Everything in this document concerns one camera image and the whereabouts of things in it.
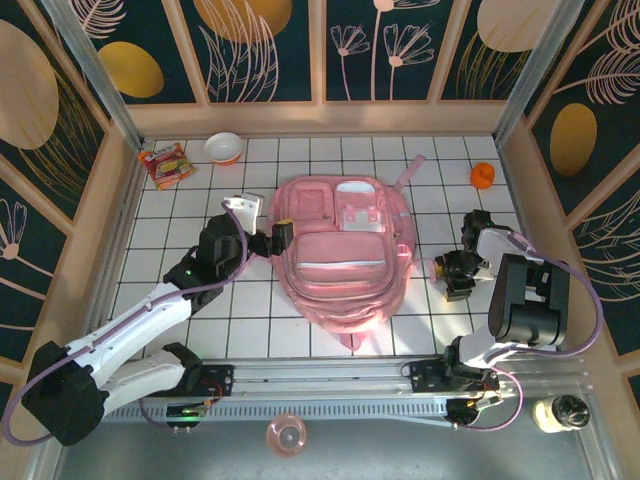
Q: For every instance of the pink school backpack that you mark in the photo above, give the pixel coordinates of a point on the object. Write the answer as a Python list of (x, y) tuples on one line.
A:
[(340, 270)]

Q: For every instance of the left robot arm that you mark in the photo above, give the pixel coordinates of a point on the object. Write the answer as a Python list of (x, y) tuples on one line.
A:
[(130, 325)]

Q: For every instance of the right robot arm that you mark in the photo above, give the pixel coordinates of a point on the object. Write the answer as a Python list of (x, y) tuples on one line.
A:
[(530, 300)]

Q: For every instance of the red snack packet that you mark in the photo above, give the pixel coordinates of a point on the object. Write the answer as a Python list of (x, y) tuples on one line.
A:
[(167, 165)]

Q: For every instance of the orange squishy toy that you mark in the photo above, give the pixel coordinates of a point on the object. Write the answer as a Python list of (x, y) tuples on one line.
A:
[(483, 176)]

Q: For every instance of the white and orange bowl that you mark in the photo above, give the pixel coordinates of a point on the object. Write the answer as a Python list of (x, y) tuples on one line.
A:
[(223, 146)]

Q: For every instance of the small controller board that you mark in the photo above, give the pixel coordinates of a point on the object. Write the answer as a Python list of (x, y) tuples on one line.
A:
[(470, 410), (185, 412)]

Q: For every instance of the white bottle with black cap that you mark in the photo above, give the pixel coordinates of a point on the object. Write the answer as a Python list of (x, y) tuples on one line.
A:
[(555, 415)]

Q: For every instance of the pink plastic cup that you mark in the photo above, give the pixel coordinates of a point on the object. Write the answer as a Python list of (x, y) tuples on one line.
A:
[(286, 435)]

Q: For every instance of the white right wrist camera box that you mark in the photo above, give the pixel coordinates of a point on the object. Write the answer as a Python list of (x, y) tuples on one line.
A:
[(484, 276)]

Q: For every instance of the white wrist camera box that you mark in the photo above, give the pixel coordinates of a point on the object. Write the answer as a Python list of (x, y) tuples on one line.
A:
[(245, 207), (484, 276)]

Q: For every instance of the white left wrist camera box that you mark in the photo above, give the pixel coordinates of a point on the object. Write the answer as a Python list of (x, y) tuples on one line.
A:
[(245, 207)]

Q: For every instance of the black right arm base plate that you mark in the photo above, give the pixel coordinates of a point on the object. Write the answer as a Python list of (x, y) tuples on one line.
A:
[(425, 377)]

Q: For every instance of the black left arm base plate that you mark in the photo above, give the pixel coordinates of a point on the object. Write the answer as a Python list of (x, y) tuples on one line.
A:
[(220, 380)]

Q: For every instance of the aluminium mounting rail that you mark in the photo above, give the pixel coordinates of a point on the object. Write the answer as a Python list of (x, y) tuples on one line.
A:
[(325, 375)]

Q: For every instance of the wall panel with leaf print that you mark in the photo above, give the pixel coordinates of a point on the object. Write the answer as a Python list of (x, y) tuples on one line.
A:
[(250, 50)]

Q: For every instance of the wall panel with flower print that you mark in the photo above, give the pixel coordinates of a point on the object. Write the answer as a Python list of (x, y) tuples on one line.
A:
[(380, 50)]

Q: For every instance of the aluminium frame post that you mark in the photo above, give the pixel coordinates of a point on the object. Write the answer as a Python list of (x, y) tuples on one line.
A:
[(97, 75), (535, 75)]

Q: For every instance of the wall panel with beige oval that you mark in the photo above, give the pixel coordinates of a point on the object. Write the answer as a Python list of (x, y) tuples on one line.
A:
[(490, 50)]

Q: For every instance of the wall panel with yellow oval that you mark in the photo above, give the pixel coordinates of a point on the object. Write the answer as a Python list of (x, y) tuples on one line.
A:
[(150, 30)]

